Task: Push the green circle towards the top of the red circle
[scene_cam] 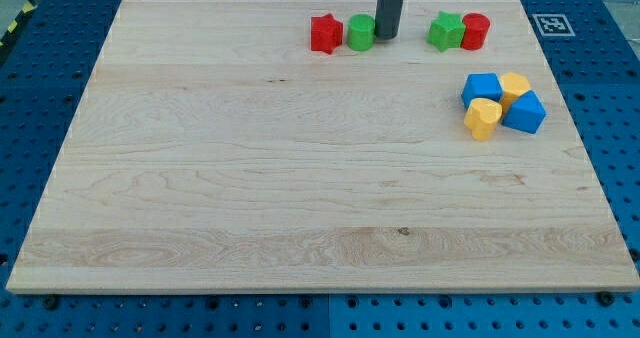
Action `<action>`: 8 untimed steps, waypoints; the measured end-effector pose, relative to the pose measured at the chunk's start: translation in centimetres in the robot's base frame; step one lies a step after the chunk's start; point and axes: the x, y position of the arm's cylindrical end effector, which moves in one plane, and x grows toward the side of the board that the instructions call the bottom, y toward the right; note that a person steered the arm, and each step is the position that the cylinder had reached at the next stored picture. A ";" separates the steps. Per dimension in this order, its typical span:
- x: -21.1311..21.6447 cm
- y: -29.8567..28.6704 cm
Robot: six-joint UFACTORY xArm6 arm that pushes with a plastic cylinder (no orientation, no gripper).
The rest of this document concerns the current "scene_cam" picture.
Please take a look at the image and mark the green cylinder block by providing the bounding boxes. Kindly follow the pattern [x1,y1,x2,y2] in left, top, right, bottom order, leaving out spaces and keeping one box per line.
[347,14,375,51]

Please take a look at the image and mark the wooden board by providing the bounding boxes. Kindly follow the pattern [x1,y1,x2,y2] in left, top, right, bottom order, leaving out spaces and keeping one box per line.
[7,0,639,295]

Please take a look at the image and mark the red star block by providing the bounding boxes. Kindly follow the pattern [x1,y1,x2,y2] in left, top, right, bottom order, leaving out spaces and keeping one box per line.
[310,13,343,55]

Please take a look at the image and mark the yellow heart block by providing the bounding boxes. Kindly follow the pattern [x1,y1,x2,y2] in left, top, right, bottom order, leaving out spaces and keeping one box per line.
[463,97,502,141]

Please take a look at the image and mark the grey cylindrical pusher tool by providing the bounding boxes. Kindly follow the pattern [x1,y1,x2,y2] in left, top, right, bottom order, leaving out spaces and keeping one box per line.
[375,0,404,40]

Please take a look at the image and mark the green star block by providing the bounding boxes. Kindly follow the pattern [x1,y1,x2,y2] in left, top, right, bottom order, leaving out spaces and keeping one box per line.
[427,11,466,52]

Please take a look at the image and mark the blue cube block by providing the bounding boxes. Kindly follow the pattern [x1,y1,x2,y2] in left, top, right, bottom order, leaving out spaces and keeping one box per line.
[461,73,503,108]

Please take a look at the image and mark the red cylinder block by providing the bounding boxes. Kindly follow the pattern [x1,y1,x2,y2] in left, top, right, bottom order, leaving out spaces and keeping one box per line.
[460,13,491,50]

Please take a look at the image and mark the yellow hexagon block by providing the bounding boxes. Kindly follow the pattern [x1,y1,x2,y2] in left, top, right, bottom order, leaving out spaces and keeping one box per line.
[499,72,531,115]

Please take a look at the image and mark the blue pentagon block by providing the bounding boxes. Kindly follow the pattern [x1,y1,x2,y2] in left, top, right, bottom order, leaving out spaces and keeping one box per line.
[502,90,547,134]

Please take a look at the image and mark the white fiducial marker tag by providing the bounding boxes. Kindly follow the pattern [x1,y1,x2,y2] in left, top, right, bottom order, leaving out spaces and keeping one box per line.
[532,13,575,37]

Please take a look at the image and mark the black bolt left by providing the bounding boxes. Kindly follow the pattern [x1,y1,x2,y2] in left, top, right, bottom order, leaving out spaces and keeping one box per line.
[42,295,60,311]

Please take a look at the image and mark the black bolt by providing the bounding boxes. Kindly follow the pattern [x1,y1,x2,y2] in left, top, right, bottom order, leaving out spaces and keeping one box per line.
[596,291,616,307]
[42,295,60,311]

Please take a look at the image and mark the black bolt right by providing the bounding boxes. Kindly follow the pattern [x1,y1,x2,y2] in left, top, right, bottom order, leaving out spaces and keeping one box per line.
[596,291,616,307]

